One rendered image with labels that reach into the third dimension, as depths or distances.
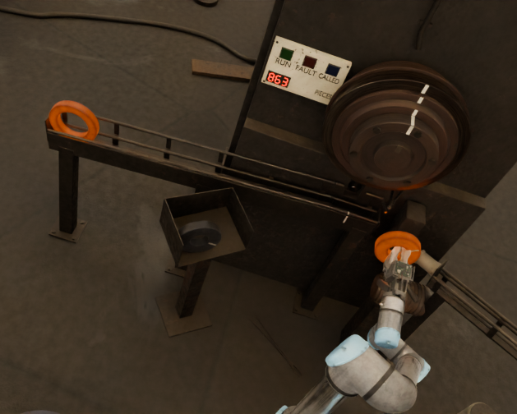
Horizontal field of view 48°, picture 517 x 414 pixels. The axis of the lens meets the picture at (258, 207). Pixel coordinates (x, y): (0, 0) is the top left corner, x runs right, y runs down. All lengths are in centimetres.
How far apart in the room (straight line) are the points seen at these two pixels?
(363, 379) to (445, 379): 138
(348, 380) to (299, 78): 99
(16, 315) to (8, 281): 17
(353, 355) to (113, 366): 120
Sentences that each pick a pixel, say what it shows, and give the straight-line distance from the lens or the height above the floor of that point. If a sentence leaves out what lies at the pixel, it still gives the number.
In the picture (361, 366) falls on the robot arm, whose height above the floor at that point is 98.
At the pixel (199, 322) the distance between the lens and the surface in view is 261.
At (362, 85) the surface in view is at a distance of 183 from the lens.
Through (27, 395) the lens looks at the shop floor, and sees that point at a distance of 246.
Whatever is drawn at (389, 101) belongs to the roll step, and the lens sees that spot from 183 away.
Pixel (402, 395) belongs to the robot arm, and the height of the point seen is 97.
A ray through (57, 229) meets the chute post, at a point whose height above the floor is 1.
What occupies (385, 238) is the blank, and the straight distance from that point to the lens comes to 200.
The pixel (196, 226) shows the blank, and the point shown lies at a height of 75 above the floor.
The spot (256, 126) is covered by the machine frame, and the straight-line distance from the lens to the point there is 215.
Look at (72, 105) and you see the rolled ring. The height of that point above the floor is 77.
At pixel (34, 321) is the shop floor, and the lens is 258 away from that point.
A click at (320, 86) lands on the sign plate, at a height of 112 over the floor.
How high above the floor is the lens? 229
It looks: 49 degrees down
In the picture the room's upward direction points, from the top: 22 degrees clockwise
